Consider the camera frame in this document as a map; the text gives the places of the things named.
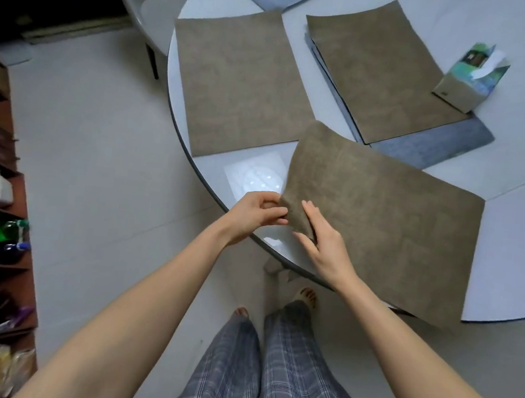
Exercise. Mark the person's left hand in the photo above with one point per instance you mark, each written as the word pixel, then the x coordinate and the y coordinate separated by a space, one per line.
pixel 252 216

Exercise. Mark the person's right hand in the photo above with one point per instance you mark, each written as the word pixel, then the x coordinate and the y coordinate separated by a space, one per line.
pixel 330 257

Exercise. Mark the brown placemat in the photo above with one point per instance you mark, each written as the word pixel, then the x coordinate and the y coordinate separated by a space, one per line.
pixel 379 225
pixel 240 84

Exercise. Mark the stack of placemats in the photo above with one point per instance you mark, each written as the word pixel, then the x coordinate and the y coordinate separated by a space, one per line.
pixel 379 69

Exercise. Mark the person's right forearm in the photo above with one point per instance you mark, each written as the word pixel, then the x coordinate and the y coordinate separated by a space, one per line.
pixel 413 365

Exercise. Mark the person's left forearm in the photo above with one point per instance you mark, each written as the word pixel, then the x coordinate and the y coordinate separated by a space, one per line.
pixel 142 314

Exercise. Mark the person's right foot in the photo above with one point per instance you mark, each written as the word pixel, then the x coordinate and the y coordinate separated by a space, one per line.
pixel 305 297

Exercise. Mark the round grey marble table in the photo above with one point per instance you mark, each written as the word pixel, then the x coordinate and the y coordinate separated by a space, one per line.
pixel 514 255

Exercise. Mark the blue green tissue pack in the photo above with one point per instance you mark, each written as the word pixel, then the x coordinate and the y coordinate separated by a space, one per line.
pixel 470 82

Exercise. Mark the grey chair with stitched back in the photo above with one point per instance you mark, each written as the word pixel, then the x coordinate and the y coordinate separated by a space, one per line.
pixel 165 0

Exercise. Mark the brown wooden cubby shelf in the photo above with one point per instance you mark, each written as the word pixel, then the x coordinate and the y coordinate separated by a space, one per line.
pixel 22 276

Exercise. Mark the green plastic bottle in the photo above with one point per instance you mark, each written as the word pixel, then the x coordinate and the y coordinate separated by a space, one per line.
pixel 3 231

